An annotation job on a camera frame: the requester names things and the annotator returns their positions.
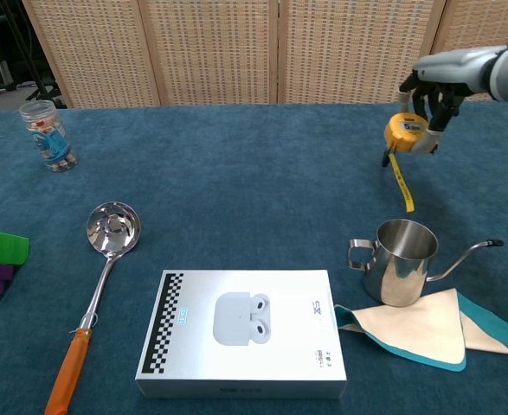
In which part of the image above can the wicker folding screen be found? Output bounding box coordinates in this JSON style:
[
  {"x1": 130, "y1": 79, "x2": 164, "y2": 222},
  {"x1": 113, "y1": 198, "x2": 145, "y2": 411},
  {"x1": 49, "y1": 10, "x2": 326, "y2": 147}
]
[{"x1": 21, "y1": 0, "x2": 508, "y2": 109}]

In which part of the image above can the clear plastic jar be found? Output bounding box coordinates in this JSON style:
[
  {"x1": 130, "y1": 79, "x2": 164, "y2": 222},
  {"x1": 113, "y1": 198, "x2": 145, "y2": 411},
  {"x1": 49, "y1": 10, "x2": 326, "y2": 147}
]
[{"x1": 18, "y1": 99, "x2": 80, "y2": 174}]

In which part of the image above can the white earbuds box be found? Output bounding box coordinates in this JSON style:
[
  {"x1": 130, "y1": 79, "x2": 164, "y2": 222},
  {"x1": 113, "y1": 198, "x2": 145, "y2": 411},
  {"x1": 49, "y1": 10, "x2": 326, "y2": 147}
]
[{"x1": 134, "y1": 269, "x2": 349, "y2": 399}]

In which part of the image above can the blue table mat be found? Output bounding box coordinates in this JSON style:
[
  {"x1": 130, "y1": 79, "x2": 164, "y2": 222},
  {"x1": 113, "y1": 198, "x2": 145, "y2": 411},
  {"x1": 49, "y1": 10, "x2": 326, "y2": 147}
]
[{"x1": 0, "y1": 99, "x2": 508, "y2": 415}]

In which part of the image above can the yellow tape measure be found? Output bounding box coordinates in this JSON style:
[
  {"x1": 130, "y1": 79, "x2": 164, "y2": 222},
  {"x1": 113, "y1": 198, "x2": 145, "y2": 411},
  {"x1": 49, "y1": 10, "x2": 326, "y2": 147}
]
[{"x1": 381, "y1": 111, "x2": 436, "y2": 214}]

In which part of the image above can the cream and teal cloth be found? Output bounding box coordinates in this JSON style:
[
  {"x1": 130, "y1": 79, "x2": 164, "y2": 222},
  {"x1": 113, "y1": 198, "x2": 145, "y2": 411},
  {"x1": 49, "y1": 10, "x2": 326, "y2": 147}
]
[{"x1": 333, "y1": 288, "x2": 508, "y2": 373}]

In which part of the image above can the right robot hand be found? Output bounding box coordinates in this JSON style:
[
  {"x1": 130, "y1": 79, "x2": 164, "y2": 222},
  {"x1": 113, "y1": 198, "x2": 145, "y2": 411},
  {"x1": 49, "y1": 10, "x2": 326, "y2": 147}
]
[{"x1": 399, "y1": 48, "x2": 493, "y2": 155}]

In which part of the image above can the green building block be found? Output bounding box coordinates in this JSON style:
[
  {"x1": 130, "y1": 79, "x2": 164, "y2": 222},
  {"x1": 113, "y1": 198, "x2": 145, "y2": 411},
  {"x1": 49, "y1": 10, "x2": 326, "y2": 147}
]
[{"x1": 0, "y1": 232, "x2": 30, "y2": 266}]

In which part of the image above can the steel gooseneck pitcher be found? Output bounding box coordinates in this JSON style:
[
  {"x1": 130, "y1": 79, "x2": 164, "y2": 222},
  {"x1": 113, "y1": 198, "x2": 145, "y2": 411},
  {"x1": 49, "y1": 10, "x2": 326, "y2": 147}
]
[{"x1": 347, "y1": 218, "x2": 505, "y2": 308}]

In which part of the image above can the steel ladle orange handle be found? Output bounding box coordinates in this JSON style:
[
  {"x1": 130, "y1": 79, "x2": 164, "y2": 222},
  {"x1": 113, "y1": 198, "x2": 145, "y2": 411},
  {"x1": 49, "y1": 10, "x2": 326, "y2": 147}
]
[{"x1": 44, "y1": 201, "x2": 143, "y2": 415}]

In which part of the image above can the black tripod stand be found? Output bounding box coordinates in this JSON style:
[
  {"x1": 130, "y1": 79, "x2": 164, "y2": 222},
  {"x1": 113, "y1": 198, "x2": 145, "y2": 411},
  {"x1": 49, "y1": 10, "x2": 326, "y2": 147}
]
[{"x1": 2, "y1": 0, "x2": 67, "y2": 109}]

